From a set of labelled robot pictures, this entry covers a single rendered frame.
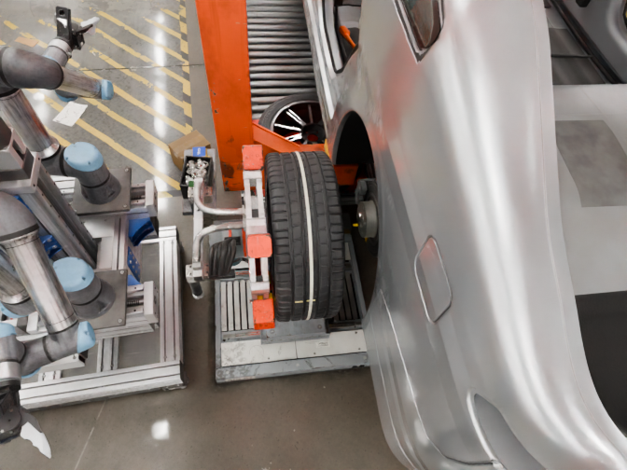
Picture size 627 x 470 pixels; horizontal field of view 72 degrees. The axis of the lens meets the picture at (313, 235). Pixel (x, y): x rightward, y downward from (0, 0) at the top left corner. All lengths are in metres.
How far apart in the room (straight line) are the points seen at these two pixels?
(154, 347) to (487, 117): 1.82
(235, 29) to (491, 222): 1.11
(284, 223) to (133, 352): 1.18
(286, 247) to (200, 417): 1.23
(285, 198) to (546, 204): 0.81
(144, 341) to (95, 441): 0.50
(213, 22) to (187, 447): 1.84
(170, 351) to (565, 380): 1.77
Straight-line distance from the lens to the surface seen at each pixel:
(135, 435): 2.41
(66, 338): 1.32
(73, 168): 1.83
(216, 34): 1.64
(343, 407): 2.37
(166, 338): 2.25
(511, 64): 1.00
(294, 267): 1.40
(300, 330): 2.21
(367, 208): 1.73
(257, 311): 1.53
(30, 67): 1.58
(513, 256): 0.83
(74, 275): 1.54
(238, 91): 1.79
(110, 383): 2.25
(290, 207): 1.39
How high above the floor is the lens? 2.31
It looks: 58 degrees down
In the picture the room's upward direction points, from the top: 9 degrees clockwise
